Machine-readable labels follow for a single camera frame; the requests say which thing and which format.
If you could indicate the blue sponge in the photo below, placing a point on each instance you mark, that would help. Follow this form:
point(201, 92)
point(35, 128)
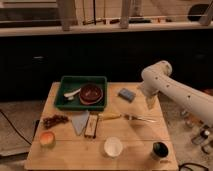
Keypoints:
point(127, 94)

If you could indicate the wooden handled fork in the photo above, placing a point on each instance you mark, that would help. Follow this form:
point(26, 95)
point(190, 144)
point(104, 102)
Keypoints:
point(108, 116)

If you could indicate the green plastic tray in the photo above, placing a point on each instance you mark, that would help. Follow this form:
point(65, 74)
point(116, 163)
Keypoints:
point(72, 83)

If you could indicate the dark green cup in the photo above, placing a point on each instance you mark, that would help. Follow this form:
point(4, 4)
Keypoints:
point(160, 150)

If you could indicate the white brush in tray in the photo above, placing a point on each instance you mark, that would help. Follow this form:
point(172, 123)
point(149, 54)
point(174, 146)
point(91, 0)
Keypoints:
point(71, 95)

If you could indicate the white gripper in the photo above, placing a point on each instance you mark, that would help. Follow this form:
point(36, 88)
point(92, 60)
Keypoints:
point(150, 94)

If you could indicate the bunch of dark grapes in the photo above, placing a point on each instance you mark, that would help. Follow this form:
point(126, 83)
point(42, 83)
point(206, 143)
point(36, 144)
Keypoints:
point(49, 122)

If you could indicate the light blue triangular cloth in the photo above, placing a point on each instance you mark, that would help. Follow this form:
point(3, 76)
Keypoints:
point(79, 121)

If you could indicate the orange peach fruit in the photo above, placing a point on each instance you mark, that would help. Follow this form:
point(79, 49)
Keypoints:
point(47, 139)

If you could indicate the white paper cup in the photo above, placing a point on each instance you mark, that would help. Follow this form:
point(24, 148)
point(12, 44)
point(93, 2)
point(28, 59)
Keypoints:
point(113, 147)

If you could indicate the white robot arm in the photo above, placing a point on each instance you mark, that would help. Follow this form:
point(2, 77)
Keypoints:
point(156, 78)

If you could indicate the dark red bowl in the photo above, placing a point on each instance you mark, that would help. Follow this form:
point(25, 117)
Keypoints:
point(90, 94)

